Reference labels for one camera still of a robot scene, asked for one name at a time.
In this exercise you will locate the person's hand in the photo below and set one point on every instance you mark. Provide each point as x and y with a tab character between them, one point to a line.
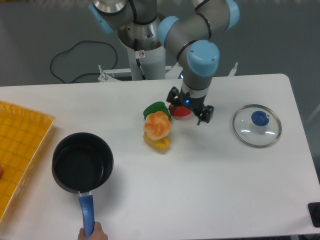
97	234

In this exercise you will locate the black device at table edge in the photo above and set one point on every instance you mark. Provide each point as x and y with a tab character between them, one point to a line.
314	211

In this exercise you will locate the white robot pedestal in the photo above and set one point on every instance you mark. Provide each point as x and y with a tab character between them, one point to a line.
146	55

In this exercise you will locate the black saucepan blue handle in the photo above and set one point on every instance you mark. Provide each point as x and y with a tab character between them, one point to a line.
82	162

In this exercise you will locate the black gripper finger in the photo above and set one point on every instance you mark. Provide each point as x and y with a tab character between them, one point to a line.
173	97
205	114

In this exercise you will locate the yellow bell pepper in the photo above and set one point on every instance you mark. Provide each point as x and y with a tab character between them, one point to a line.
160	145

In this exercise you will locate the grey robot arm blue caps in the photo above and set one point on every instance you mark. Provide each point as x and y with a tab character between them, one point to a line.
188	41

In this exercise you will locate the yellow plastic basket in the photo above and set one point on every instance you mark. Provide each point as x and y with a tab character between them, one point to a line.
22	133

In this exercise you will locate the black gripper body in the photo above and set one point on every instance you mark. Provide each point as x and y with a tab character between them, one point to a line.
193	99

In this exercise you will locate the red bell pepper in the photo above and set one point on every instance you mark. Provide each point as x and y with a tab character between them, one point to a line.
179	111

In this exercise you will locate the green bell pepper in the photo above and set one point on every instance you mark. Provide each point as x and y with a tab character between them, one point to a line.
156	107

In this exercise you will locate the glass lid blue knob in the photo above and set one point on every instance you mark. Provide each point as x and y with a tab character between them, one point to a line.
256	126

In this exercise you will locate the orange white bread roll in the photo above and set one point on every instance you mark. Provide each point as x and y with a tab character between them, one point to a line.
157	125

